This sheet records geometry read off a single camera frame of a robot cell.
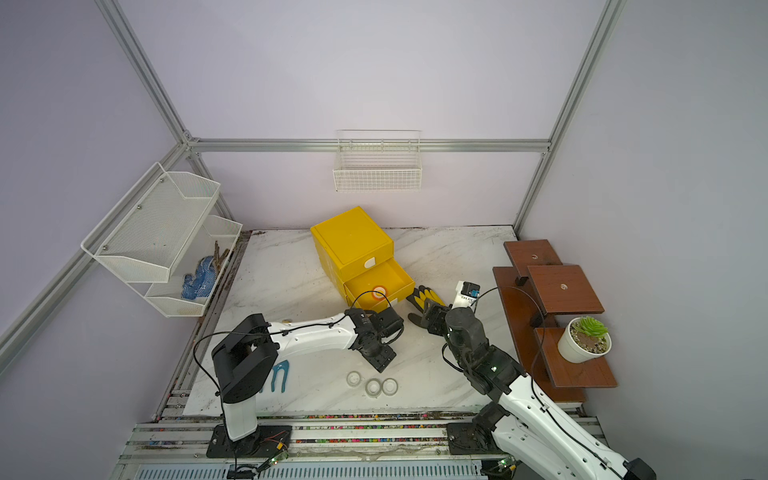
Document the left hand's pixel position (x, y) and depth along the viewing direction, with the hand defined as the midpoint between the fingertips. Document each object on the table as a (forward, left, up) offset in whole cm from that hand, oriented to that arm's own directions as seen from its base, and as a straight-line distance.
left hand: (376, 356), depth 86 cm
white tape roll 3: (-8, -4, -1) cm, 9 cm away
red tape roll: (+19, -1, +7) cm, 20 cm away
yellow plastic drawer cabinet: (+21, +5, +21) cm, 30 cm away
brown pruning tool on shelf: (+27, +51, +13) cm, 59 cm away
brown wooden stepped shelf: (+10, -42, +18) cm, 47 cm away
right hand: (+6, -17, +17) cm, 25 cm away
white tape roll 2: (-8, 0, -1) cm, 9 cm away
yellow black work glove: (+20, -15, +1) cm, 25 cm away
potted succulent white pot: (-5, -48, +22) cm, 53 cm away
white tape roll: (-6, +6, -2) cm, 9 cm away
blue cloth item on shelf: (+17, +53, +13) cm, 57 cm away
